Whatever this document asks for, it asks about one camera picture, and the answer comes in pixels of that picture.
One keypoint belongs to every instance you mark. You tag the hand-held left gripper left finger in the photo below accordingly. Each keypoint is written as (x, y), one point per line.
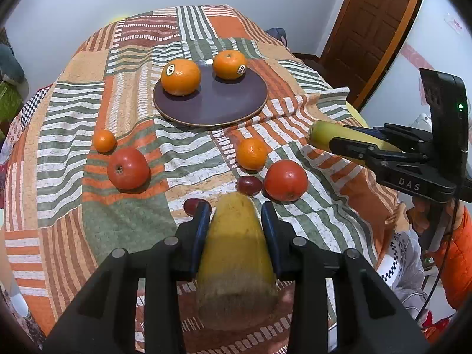
(202, 228)

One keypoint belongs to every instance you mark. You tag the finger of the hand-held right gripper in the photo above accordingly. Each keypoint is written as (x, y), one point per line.
(405, 134)
(354, 147)

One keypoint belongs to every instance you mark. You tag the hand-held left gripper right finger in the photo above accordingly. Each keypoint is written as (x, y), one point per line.
(268, 228)

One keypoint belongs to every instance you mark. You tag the slim yellow-green banana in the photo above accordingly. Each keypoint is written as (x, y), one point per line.
(322, 132)

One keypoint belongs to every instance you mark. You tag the large yellow banana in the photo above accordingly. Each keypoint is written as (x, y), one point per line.
(236, 250)

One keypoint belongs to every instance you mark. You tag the person's right forearm orange sleeve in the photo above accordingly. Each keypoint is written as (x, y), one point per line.
(459, 250)

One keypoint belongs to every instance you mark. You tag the person's right hand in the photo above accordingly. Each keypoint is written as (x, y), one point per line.
(418, 217)

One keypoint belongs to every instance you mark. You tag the small dark red fruit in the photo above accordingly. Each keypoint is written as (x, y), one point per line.
(191, 206)
(249, 185)

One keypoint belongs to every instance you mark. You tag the red tomato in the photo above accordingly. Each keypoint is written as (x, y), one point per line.
(128, 168)
(285, 180)

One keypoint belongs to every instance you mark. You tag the small mandarin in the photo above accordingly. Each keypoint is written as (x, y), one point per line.
(104, 141)
(252, 153)

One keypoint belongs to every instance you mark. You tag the striped patchwork blanket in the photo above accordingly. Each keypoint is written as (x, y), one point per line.
(110, 210)

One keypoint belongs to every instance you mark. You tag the brown wooden door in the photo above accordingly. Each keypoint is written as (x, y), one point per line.
(368, 25)

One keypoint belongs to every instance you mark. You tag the dark purple round plate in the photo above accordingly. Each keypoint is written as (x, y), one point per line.
(221, 99)

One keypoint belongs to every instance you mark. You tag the white checkered-trim garment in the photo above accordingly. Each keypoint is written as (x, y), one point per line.
(405, 269)

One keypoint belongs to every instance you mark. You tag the dark blue cloth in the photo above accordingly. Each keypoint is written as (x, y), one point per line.
(276, 34)

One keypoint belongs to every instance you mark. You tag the large orange with sticker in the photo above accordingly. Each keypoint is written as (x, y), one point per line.
(228, 64)
(182, 79)

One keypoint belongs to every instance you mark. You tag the checkered cloth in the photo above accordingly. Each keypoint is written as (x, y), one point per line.
(31, 105)

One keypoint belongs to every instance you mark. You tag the green cloth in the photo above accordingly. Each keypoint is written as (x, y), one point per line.
(9, 99)

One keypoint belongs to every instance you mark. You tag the grey-blue cushion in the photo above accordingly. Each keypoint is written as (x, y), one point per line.
(9, 64)

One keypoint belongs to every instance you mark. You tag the white wall sticker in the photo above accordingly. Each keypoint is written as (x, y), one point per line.
(454, 24)

